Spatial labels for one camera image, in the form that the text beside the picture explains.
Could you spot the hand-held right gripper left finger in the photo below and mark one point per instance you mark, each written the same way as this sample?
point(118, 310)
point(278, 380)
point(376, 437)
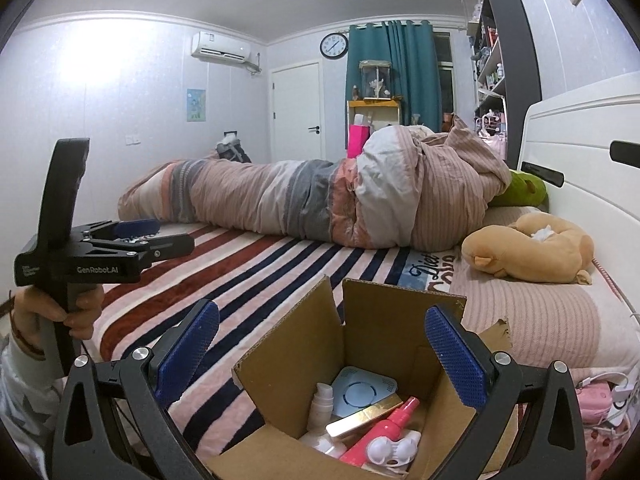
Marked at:
point(185, 355)

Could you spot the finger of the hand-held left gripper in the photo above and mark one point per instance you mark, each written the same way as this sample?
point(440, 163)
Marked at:
point(170, 245)
point(135, 226)

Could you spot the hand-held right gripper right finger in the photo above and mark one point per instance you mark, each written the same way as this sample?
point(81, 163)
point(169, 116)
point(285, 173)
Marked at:
point(455, 360)

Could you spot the brown cardboard box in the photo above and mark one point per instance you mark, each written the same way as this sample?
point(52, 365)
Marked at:
point(380, 320)

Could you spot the pink spray bottle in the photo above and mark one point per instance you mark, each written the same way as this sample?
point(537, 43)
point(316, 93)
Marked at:
point(385, 425)

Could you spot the blue square plastic device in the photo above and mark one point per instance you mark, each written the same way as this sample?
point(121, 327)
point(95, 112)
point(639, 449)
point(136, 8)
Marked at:
point(360, 390)

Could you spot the gold rectangular case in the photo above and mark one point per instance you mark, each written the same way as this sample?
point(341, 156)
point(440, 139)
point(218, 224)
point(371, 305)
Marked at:
point(360, 422)

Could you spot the white contact lens case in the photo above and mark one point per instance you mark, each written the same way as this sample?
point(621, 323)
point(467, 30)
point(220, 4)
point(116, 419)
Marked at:
point(385, 452)

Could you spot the small white bottle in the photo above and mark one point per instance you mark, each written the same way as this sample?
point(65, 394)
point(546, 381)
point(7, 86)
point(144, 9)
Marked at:
point(320, 410)

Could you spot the person's left forearm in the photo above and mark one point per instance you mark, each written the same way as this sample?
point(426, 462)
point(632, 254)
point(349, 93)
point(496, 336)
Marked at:
point(25, 400)

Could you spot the person's left hand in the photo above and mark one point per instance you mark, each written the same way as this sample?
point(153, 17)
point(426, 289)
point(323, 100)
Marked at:
point(30, 310)

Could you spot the striped plush blanket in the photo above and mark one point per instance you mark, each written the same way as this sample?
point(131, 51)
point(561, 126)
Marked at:
point(250, 270)

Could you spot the pink ribbed pillow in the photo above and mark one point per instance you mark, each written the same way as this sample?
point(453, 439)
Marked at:
point(540, 320)

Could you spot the rolled striped duvet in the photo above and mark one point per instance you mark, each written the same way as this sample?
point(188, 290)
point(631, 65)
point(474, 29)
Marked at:
point(250, 195)

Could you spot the black luggage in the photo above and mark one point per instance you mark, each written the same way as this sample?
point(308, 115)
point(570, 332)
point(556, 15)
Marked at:
point(232, 149)

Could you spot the tan plush toy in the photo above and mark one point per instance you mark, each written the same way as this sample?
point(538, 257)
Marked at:
point(525, 255)

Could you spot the pink gadget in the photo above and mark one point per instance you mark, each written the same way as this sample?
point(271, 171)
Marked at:
point(595, 399)

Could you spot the white charger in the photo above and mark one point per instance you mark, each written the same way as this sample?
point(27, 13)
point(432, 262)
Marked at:
point(627, 392)

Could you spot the green plush toy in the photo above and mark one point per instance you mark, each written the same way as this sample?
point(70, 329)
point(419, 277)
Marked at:
point(522, 190)

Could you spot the white door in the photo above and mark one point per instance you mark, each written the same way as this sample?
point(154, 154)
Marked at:
point(297, 110)

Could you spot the white air conditioner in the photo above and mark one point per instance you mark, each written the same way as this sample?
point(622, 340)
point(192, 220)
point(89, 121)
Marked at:
point(220, 46)

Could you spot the bright pink bag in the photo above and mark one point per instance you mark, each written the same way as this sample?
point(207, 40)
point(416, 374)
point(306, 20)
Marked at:
point(359, 141)

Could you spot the yellow shelf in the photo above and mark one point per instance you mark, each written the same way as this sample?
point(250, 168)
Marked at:
point(372, 104)

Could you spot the white bed headboard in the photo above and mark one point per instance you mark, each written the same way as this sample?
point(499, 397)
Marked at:
point(575, 130)

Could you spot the glass display case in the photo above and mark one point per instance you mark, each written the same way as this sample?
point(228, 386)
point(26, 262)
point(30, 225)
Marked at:
point(375, 80)

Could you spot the window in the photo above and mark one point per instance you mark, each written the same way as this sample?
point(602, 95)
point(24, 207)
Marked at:
point(445, 75)

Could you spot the teal curtain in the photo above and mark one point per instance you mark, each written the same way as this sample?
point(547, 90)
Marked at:
point(415, 75)

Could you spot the dark tall bookshelf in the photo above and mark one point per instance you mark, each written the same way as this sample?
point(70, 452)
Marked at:
point(515, 60)

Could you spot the wall light switch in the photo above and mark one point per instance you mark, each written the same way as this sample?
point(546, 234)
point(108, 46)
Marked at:
point(132, 138)

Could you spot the small wall poster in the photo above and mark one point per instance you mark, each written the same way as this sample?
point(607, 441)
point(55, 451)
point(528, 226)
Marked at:
point(196, 105)

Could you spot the round wall clock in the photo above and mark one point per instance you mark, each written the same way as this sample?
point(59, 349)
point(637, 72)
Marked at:
point(334, 45)

